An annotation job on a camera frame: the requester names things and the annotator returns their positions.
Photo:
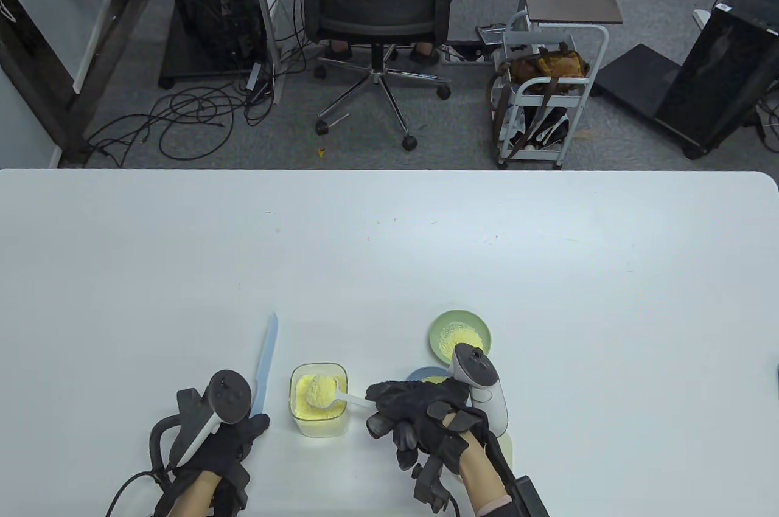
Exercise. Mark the dark wooden desk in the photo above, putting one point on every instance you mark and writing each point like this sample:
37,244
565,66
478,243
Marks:
103,61

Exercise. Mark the brown leather bag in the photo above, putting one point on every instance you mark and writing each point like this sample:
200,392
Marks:
551,64

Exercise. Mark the white metal desk leg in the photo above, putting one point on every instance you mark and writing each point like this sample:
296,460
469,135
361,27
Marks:
260,6

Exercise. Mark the person's right hand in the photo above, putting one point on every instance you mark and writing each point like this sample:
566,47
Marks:
414,401

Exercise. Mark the light blue plastic knife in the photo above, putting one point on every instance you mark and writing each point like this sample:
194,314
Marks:
266,359

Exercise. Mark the person's left forearm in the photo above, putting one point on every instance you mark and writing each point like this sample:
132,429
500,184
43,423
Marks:
195,496

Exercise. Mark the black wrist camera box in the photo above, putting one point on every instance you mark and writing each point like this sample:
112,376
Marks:
529,499

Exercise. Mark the black white right controller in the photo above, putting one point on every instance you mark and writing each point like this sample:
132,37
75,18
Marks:
478,368

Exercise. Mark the blue round dish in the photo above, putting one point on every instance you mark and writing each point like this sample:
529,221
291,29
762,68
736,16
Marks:
420,376

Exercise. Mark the green round dish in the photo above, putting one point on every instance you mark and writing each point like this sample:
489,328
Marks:
444,322

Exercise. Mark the black white controller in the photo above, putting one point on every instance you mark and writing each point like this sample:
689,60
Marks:
478,368
228,395

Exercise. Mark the black white left controller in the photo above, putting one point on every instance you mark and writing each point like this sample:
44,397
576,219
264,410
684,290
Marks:
228,395

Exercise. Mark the black flat platform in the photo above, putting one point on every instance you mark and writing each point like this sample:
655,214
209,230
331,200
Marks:
639,76

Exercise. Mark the grey power strip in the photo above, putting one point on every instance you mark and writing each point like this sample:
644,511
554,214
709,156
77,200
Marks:
254,78

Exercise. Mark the clear chicken bouillon container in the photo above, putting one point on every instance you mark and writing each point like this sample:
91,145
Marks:
319,423

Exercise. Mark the white coffee spoon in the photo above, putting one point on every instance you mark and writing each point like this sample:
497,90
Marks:
319,390

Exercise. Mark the person's right forearm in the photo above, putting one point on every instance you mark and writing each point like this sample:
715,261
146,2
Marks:
484,480

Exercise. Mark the white rolling cart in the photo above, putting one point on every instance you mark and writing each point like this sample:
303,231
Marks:
541,156

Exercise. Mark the person's left hand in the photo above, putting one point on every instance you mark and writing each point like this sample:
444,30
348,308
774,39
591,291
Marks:
228,447

